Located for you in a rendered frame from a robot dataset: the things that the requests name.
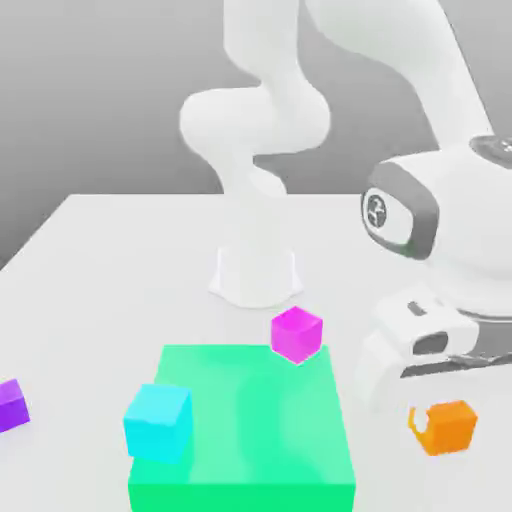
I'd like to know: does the small cyan cube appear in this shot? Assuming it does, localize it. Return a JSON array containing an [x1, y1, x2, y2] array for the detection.
[[122, 382, 194, 466]]

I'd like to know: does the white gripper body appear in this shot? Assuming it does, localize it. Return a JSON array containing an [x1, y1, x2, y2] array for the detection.
[[354, 326, 512, 415]]

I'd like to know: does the small magenta cube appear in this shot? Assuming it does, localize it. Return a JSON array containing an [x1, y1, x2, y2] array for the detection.
[[270, 305, 324, 366]]

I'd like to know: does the small purple cube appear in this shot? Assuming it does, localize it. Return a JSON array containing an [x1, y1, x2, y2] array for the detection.
[[0, 378, 32, 435]]

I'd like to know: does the small orange cube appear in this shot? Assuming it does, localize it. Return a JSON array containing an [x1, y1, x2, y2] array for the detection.
[[407, 399, 480, 458]]

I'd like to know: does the large green box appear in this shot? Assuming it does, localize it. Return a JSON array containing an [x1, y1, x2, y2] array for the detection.
[[127, 344, 358, 512]]

